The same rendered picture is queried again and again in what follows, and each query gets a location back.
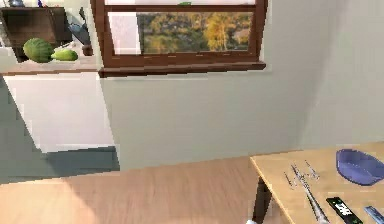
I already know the dark blue pan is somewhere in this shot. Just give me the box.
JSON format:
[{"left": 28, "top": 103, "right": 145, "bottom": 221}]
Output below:
[{"left": 68, "top": 8, "right": 92, "bottom": 47}]

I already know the round green melon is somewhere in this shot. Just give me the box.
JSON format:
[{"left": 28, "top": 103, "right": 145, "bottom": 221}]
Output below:
[{"left": 22, "top": 37, "right": 55, "bottom": 64}]

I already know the blue bowl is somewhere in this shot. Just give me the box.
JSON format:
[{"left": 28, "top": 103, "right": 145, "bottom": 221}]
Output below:
[{"left": 335, "top": 148, "right": 384, "bottom": 186}]

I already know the black remote control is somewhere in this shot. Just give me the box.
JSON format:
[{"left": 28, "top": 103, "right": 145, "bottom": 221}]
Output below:
[{"left": 325, "top": 196, "right": 364, "bottom": 224}]

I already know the blue grey flat card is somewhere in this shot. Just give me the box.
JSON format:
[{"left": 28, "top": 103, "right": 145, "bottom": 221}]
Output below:
[{"left": 363, "top": 205, "right": 384, "bottom": 224}]

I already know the silver spoon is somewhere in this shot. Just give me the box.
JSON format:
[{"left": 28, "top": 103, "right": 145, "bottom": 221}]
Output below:
[{"left": 304, "top": 159, "right": 320, "bottom": 180}]

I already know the small light green vegetable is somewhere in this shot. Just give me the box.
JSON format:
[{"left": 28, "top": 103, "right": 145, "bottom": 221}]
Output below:
[{"left": 50, "top": 48, "right": 79, "bottom": 62}]

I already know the light wooden dining table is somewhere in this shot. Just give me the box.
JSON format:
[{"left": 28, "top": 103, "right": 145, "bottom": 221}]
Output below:
[{"left": 249, "top": 141, "right": 384, "bottom": 224}]

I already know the brown framed window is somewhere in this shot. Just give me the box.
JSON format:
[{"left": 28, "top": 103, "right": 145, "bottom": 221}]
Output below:
[{"left": 90, "top": 0, "right": 269, "bottom": 79}]

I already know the white kitchen counter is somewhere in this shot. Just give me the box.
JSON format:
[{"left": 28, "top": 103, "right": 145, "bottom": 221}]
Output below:
[{"left": 0, "top": 41, "right": 116, "bottom": 154}]

